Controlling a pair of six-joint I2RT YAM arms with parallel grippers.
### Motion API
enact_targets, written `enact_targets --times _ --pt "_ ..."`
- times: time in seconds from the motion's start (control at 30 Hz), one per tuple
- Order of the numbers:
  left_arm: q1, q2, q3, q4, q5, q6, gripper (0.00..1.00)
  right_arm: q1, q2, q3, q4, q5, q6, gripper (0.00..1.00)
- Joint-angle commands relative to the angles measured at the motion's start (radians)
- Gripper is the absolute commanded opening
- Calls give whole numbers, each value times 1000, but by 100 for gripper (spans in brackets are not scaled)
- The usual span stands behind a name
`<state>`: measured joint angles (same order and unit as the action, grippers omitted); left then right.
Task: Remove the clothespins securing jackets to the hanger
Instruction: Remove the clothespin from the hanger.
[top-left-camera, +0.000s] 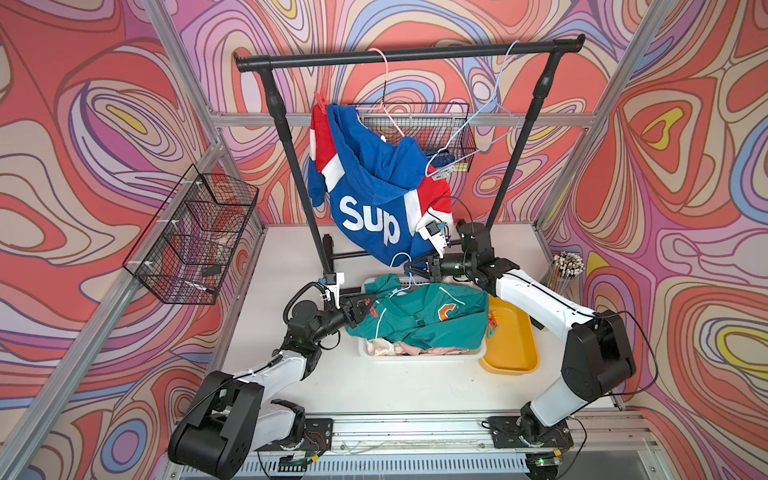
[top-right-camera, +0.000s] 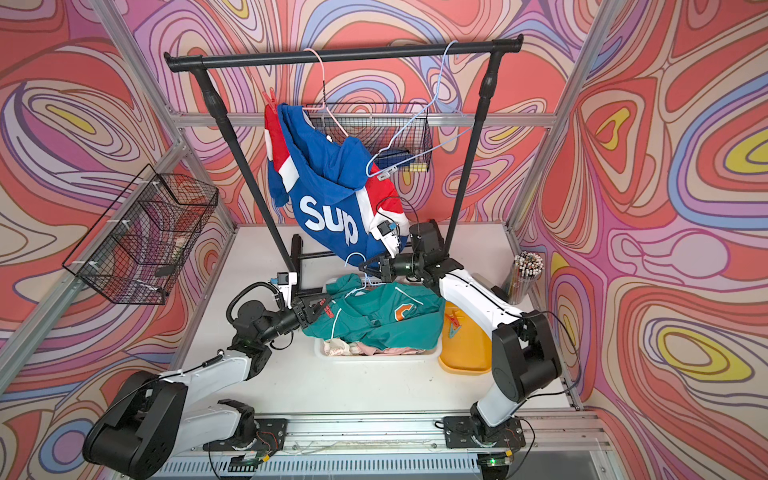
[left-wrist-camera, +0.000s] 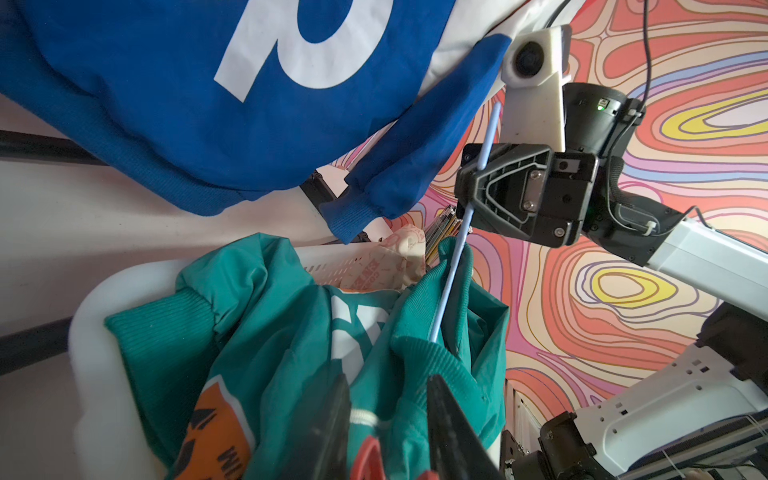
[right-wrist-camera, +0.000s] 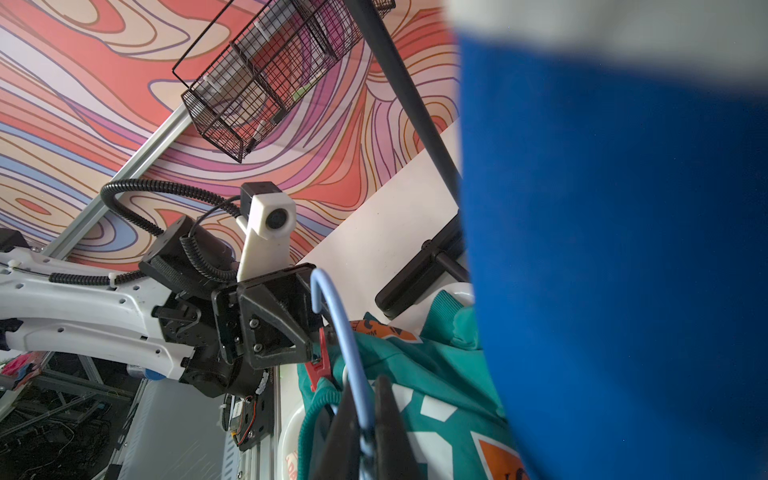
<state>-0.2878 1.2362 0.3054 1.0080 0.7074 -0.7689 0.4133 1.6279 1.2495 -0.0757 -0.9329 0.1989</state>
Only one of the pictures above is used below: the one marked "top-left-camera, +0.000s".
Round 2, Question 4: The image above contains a black clothes rack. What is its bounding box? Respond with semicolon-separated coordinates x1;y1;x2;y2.
233;34;586;274

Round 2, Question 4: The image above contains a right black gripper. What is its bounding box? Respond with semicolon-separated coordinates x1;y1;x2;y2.
403;249;474;284

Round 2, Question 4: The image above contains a light blue hanger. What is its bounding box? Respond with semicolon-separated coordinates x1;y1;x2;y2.
425;40;520;178

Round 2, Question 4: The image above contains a pink hanger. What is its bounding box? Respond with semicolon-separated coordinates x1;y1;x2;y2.
368;47;406;138

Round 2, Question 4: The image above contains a red clothespin on blue jacket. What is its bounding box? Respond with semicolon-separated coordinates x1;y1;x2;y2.
314;90;328;115

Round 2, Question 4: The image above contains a blue red white jacket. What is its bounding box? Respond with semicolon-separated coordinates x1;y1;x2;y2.
307;104;454;265

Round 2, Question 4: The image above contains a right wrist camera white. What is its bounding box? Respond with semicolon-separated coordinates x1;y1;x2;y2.
417;220;451;259

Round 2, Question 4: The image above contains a black wire basket left wall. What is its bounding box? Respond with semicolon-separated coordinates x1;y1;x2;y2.
122;165;259;305

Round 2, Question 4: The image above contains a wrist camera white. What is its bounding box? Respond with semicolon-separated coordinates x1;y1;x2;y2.
417;220;451;259
322;272;345;308

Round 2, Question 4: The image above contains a black wire basket wall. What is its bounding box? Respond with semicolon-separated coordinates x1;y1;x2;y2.
355;100;476;175
122;165;259;305

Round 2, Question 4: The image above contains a white grey clothespin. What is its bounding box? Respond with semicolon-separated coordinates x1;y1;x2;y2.
432;169;452;181

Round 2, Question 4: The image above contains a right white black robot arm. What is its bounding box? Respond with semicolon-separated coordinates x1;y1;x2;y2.
403;221;636;448

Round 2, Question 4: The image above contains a cup of coloured pencils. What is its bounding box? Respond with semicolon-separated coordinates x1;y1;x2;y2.
543;251;585;297

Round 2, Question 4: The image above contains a black wire basket back wall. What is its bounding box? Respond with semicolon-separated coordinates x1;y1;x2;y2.
355;100;476;175

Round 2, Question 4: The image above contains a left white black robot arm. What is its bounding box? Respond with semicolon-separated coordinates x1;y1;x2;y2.
167;282;376;479

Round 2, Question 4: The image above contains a green jacket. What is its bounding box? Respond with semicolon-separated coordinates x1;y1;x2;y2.
346;274;490;350

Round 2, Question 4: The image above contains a blue hanger of green jacket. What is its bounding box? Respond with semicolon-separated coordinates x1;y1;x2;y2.
389;251;416;290

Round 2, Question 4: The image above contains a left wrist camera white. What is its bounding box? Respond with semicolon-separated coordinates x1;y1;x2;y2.
322;272;345;308

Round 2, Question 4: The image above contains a pink printed jacket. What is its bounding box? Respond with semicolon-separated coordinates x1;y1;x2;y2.
359;339;486;357

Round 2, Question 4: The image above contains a yellow plastic tray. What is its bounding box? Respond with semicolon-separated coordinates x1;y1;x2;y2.
479;297;540;375

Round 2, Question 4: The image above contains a white perforated plastic basket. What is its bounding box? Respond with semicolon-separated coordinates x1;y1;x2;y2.
347;274;490;362

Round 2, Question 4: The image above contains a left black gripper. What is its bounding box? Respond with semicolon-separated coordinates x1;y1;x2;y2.
307;295;375;348

